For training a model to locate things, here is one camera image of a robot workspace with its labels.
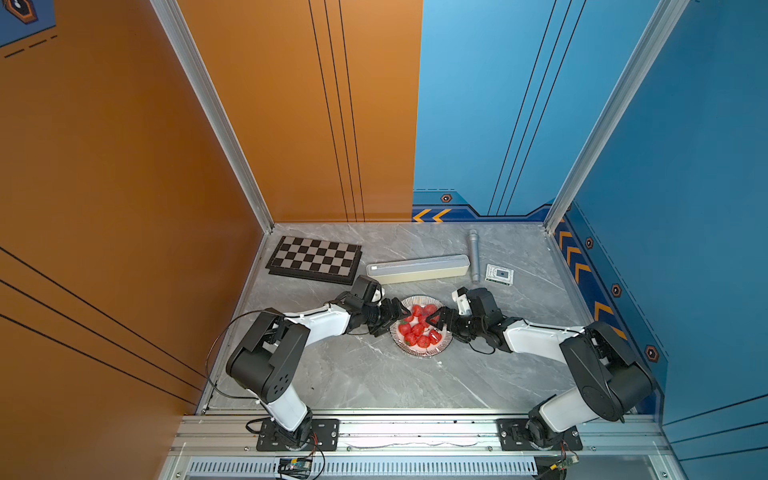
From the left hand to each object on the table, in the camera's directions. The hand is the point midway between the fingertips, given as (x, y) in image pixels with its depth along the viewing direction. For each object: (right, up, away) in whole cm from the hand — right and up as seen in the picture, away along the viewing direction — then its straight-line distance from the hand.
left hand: (407, 315), depth 89 cm
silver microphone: (+25, +17, +18) cm, 36 cm away
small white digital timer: (+33, +11, +14) cm, 37 cm away
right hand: (+8, -3, 0) cm, 9 cm away
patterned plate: (+3, -9, -6) cm, 11 cm away
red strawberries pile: (+2, -4, 0) cm, 4 cm away
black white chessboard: (-32, +16, +16) cm, 39 cm away
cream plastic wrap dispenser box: (+3, +13, +10) cm, 16 cm away
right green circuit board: (+36, -30, -20) cm, 51 cm away
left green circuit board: (-28, -32, -18) cm, 46 cm away
